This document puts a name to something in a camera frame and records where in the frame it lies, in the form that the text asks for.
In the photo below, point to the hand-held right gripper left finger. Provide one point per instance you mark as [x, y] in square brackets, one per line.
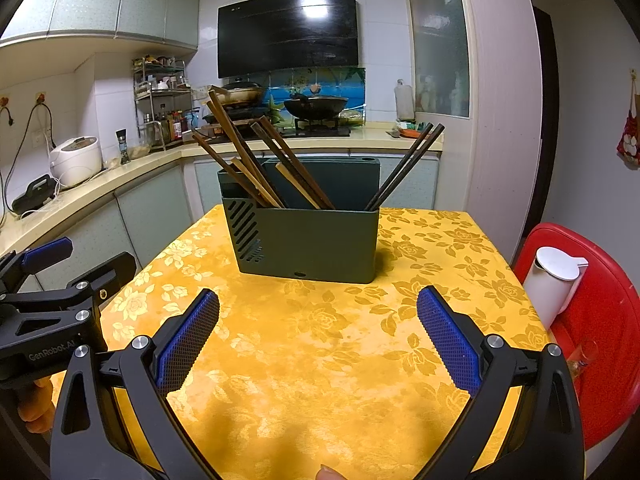
[187, 345]

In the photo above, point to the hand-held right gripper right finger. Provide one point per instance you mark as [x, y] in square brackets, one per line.
[447, 342]

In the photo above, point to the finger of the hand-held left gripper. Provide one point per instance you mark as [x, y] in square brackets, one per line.
[47, 252]
[115, 272]

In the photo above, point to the green utensil holder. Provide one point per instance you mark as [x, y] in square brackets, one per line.
[310, 245]

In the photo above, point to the person's left hand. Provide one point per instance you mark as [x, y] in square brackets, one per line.
[37, 405]

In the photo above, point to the person's right hand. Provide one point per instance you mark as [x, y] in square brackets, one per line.
[331, 474]

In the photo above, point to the black handheld appliance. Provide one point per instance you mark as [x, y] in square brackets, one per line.
[35, 192]

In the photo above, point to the pale green base cabinets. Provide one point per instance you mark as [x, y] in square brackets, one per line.
[150, 210]

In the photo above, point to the white rice cooker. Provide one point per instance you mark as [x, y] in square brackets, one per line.
[75, 160]

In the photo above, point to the white kettle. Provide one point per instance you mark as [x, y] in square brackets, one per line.
[550, 285]

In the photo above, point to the yellow floral tablecloth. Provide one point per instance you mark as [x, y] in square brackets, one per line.
[310, 360]

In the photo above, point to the pepper grinder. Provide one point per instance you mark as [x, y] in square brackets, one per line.
[123, 147]

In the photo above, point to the red plastic stool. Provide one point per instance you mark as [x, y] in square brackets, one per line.
[610, 335]

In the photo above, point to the metal spice rack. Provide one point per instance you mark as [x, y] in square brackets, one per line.
[162, 105]

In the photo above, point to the black portable stove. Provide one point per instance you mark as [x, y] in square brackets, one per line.
[240, 112]

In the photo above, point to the orange cutting board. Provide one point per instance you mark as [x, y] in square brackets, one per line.
[410, 133]

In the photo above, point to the beige kitchen countertop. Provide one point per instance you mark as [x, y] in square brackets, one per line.
[380, 135]

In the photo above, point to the brown wok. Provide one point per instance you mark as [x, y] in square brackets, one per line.
[245, 94]

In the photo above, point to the clear plastic bottle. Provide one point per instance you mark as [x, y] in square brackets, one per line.
[405, 102]

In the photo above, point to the black gas stove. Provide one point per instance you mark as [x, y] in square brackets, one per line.
[320, 130]

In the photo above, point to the pale green upper cabinets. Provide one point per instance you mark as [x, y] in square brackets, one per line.
[100, 0]

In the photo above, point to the black wok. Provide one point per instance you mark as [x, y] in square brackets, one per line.
[315, 106]

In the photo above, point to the red floral hanging cloth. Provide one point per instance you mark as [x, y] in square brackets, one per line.
[630, 145]

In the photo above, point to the blue tile mural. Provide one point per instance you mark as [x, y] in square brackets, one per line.
[340, 85]

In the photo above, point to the black range hood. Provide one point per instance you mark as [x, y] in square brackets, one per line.
[287, 35]

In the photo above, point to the frosted glass panel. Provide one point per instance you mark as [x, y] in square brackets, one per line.
[435, 35]

